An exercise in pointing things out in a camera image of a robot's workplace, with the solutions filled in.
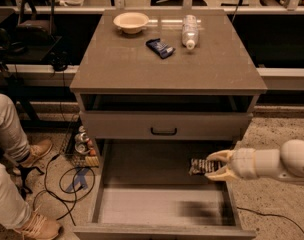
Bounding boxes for blue snack packet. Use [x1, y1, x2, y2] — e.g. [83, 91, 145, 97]
[146, 38, 175, 59]

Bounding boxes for black headphones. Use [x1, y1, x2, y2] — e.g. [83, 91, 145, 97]
[49, 52, 70, 72]

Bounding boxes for tan lower shoe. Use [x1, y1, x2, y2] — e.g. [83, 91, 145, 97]
[15, 212, 62, 240]

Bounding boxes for person's leg beige trousers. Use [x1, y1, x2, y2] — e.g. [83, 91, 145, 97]
[0, 94, 30, 162]
[0, 163, 32, 229]

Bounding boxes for closed grey drawer front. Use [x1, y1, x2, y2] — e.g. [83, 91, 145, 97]
[80, 111, 252, 141]

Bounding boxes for wire basket with cans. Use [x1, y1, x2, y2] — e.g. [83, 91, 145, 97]
[60, 118, 99, 167]

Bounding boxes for dark rxbar chocolate bar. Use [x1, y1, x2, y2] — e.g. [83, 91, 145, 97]
[189, 158, 222, 175]

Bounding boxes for black bag on shelf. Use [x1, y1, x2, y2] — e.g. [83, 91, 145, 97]
[15, 0, 56, 45]

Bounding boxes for tan shoe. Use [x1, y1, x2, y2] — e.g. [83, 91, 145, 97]
[18, 139, 53, 168]
[15, 212, 62, 240]

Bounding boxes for clear plastic water bottle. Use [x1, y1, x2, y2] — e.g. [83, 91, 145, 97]
[182, 15, 199, 50]

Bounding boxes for tan upper shoe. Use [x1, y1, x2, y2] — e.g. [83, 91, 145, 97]
[18, 139, 53, 168]

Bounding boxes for black drawer handle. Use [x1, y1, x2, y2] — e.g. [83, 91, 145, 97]
[150, 127, 178, 136]

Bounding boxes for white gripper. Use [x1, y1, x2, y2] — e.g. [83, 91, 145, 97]
[205, 148, 257, 181]

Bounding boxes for black cable at right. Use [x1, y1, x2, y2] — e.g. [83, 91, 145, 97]
[237, 206, 304, 240]

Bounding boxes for black floor cable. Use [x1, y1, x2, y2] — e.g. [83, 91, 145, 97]
[32, 153, 97, 226]

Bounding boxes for open grey bottom drawer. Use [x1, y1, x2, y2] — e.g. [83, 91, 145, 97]
[74, 140, 256, 240]

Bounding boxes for grey drawer cabinet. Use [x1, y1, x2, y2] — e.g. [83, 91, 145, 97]
[69, 8, 269, 240]

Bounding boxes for person's lower leg beige trousers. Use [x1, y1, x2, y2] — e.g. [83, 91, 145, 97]
[0, 163, 32, 229]

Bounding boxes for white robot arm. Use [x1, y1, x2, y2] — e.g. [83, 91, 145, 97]
[205, 139, 304, 185]

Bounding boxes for person's upper leg beige trousers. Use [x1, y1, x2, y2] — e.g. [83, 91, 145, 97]
[0, 94, 30, 162]

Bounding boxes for white bowl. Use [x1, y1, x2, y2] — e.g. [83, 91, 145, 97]
[113, 12, 149, 34]

